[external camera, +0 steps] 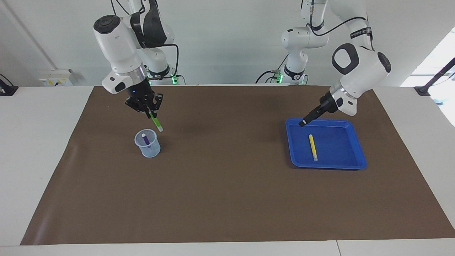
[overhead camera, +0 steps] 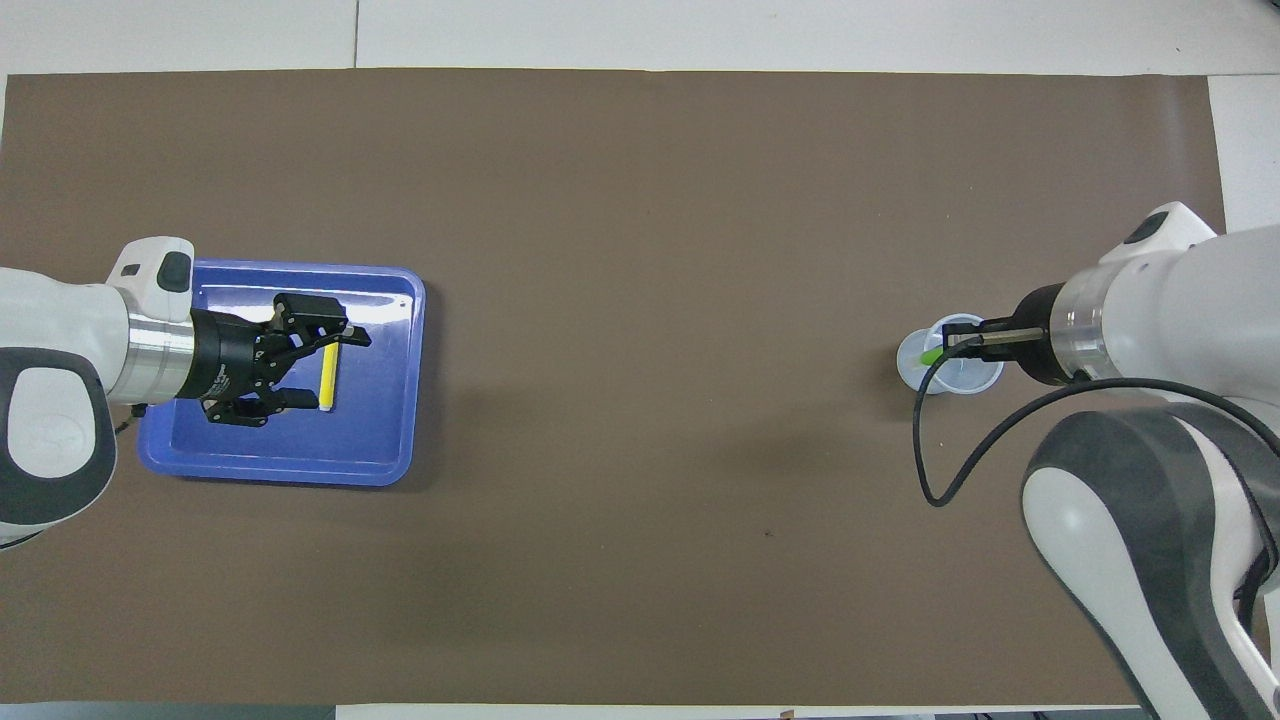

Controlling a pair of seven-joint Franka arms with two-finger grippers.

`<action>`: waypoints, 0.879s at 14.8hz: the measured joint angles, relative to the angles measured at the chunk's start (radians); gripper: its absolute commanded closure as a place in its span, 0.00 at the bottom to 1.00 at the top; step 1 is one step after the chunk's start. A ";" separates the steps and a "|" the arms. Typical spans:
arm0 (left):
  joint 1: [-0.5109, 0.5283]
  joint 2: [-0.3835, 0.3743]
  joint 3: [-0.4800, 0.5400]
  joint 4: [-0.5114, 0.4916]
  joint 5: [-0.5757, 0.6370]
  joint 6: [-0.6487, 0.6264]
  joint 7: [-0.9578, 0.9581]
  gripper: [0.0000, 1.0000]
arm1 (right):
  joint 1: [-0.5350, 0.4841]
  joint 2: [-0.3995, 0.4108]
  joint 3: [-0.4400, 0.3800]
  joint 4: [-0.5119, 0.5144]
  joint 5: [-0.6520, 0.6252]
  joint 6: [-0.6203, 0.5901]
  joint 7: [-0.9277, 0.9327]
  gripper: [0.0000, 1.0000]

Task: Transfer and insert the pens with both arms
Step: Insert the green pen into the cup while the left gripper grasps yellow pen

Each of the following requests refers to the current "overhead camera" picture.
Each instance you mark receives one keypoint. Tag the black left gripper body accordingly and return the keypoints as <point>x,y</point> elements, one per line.
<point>230,355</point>

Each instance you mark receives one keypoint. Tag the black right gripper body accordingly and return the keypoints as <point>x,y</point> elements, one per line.
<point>1035,365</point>

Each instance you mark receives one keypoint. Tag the blue plastic tray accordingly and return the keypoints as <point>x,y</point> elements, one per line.
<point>380,440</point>

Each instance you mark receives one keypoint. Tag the green marker pen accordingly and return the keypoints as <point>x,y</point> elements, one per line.
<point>931,356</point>

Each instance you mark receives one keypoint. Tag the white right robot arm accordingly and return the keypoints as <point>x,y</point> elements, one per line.
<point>1180,300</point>

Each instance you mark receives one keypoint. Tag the brown table mat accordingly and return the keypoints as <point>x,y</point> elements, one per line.
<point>640,300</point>

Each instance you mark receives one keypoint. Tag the yellow marker pen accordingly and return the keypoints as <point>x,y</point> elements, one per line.
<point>328,385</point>

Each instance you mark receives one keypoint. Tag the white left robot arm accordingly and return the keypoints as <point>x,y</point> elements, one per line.
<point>60,330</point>

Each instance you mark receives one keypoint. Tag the translucent mesh pen cup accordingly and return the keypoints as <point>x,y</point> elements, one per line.
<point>912,370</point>

